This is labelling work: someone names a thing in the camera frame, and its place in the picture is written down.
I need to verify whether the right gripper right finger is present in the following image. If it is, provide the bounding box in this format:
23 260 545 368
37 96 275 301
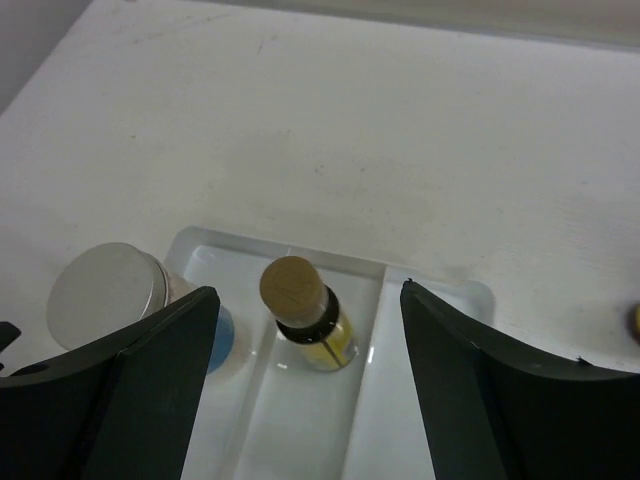
400 280 639 479

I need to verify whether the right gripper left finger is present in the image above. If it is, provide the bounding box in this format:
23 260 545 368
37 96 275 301
1 287 220 479

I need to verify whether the silver-lid jar blue label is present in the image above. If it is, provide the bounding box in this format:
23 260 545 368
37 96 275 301
45 242 254 376

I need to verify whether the amber bottle gold cap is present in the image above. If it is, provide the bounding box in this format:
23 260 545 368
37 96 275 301
626 303 640 344
259 256 357 372

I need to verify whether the white three-compartment tray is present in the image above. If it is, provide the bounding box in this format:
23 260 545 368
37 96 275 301
165 227 495 479

